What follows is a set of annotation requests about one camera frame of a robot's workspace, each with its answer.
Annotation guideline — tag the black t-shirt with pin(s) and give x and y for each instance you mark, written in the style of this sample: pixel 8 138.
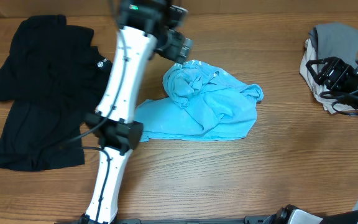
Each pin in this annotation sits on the black t-shirt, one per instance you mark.
pixel 54 77

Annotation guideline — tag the light blue printed t-shirt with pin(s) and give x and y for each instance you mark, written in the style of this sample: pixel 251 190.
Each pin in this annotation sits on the light blue printed t-shirt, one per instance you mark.
pixel 203 103

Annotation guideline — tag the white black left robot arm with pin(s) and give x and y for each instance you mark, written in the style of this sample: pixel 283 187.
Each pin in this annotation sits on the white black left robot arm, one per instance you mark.
pixel 144 28

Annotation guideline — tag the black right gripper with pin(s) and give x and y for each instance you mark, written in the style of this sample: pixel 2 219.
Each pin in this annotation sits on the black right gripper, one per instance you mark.
pixel 332 63

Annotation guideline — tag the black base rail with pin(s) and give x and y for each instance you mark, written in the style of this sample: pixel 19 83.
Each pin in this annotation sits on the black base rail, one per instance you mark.
pixel 245 220

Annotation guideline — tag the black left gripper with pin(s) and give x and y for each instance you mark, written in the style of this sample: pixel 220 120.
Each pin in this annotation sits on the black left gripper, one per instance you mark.
pixel 173 51

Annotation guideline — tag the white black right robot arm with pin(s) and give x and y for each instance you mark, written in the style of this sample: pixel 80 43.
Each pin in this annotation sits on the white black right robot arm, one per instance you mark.
pixel 292 214

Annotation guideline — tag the grey folded garment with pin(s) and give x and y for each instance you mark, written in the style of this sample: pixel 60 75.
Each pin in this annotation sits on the grey folded garment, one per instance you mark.
pixel 335 40

